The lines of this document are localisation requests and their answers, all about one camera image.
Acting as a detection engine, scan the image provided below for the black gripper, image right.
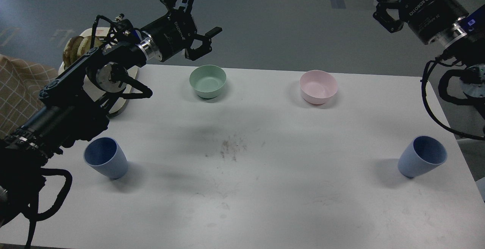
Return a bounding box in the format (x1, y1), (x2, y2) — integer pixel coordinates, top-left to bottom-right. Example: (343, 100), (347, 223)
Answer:
(373, 0), (469, 45)

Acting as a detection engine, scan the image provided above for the toast slice right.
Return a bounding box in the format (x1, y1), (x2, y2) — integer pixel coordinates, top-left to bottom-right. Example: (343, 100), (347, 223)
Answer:
(77, 36), (103, 57)

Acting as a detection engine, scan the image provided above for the cream toaster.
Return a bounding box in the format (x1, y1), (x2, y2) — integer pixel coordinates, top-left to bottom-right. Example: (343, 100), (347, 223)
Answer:
(80, 27), (140, 118)

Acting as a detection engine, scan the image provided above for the pink bowl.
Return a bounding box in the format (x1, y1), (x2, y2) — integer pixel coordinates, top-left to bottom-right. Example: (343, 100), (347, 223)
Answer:
(299, 70), (338, 105)

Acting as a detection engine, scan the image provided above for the toast slice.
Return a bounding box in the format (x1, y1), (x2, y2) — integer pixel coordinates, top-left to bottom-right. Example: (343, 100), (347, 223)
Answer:
(63, 36), (84, 69)
(77, 36), (103, 57)

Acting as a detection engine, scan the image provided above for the black cable, image right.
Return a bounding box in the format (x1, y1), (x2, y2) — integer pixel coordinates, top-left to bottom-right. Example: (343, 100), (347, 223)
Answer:
(421, 56), (485, 141)

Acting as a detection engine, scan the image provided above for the green bowl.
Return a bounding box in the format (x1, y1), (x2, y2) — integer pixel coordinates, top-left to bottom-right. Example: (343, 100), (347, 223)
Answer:
(189, 65), (227, 99)

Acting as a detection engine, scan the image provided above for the black cable loop, image left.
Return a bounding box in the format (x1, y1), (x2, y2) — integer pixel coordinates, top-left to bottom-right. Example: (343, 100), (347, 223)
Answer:
(23, 168), (73, 249)

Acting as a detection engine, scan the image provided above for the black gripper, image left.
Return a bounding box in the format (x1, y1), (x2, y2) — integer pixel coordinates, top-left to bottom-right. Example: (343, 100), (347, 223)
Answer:
(141, 0), (223, 62)

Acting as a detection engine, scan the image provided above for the toast slice left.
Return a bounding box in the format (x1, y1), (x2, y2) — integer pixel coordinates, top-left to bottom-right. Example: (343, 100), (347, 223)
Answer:
(63, 36), (84, 69)

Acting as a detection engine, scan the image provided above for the light blue cup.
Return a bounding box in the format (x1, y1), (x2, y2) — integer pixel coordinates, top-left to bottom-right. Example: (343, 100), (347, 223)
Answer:
(398, 136), (447, 178)

